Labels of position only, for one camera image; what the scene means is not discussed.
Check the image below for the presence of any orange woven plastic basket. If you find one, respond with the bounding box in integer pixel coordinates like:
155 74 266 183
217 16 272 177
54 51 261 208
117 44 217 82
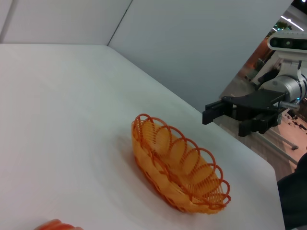
131 113 232 215

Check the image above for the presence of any grey metal stand leg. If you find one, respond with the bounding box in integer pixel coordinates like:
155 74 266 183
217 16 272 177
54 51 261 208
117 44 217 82
254 130 299 168

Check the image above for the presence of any right arm cable with plug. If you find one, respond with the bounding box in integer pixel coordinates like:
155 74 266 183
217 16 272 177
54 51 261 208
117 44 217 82
279 100 301 111

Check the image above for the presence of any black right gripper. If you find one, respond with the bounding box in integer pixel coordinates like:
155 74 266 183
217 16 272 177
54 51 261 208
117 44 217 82
202 88 288 138

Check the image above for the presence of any black robot torso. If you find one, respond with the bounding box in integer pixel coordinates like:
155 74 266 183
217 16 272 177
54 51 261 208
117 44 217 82
277 153 307 230

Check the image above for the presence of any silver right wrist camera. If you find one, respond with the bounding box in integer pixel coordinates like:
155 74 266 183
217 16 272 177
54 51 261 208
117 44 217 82
267 31 307 52

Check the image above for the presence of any orange white striped bread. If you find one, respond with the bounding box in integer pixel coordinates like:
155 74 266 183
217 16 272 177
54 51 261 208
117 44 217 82
33 218 83 230

